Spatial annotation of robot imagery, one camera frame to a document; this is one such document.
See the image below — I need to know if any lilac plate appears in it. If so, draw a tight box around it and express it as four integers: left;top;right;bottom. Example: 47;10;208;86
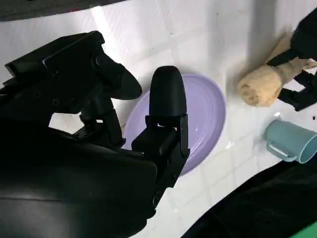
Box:
122;73;227;177

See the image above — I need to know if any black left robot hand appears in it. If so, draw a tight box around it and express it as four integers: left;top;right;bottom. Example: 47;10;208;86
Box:
268;9;317;112

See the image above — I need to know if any black backdrop cloth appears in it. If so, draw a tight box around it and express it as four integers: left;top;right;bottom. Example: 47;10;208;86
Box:
180;158;317;238

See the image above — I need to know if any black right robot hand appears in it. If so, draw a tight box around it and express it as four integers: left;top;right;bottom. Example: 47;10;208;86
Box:
0;30;191;238

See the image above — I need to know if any green sheet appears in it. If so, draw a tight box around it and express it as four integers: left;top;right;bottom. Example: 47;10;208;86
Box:
288;222;317;238

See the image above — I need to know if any pale green mug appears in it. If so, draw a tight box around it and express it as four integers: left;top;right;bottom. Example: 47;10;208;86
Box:
262;119;317;164

